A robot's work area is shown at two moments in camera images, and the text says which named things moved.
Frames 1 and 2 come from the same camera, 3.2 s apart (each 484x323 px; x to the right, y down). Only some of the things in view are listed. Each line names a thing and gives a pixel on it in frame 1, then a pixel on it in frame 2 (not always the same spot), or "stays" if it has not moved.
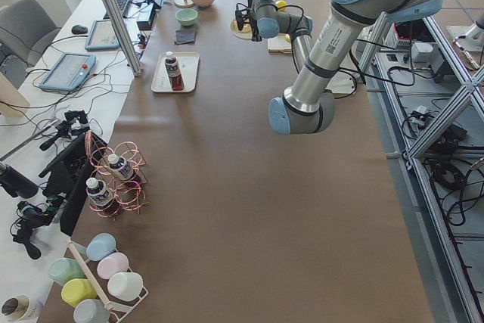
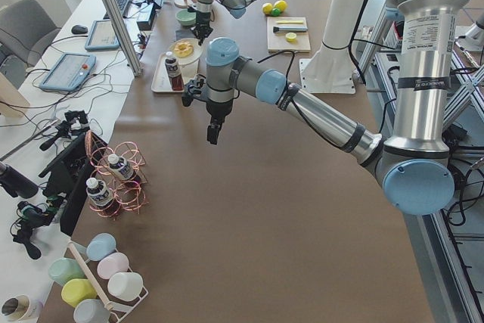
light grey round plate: x=245 y=32 to x=186 y=51
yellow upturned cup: x=74 y=290 stays
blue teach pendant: x=68 y=71 stays
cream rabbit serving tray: x=188 y=64 stays
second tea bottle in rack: x=97 y=191 stays
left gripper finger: x=240 y=22 to x=213 y=129
